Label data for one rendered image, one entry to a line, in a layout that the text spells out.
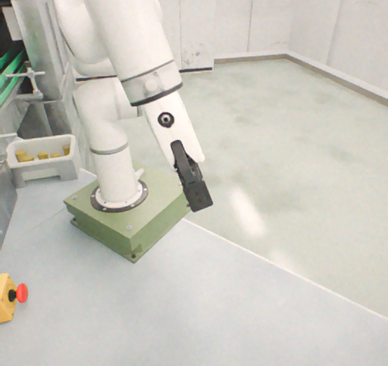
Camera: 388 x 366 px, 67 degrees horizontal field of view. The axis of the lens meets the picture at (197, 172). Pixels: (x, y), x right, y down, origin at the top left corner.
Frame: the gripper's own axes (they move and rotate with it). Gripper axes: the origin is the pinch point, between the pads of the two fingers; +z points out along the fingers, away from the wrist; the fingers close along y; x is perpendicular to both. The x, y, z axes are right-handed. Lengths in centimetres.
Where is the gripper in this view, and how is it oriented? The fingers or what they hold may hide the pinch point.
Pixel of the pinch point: (196, 188)
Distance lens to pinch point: 45.3
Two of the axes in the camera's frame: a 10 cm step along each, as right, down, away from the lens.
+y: -1.4, -3.8, 9.2
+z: 3.5, 8.5, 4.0
